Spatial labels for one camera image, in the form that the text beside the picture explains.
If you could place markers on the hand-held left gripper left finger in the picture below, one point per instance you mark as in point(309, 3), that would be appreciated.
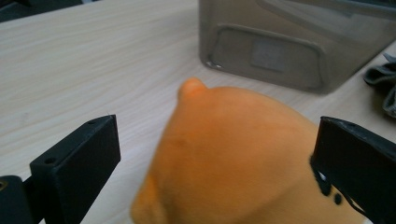
point(71, 174)

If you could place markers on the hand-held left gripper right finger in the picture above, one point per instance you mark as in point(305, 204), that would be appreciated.
point(364, 168)

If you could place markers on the grey fluffy cloth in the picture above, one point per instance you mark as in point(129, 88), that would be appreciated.
point(384, 77)

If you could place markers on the orange plush toy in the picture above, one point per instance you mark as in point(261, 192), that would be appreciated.
point(236, 155)

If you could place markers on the grey plastic storage box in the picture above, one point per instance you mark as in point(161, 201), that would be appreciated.
point(280, 37)

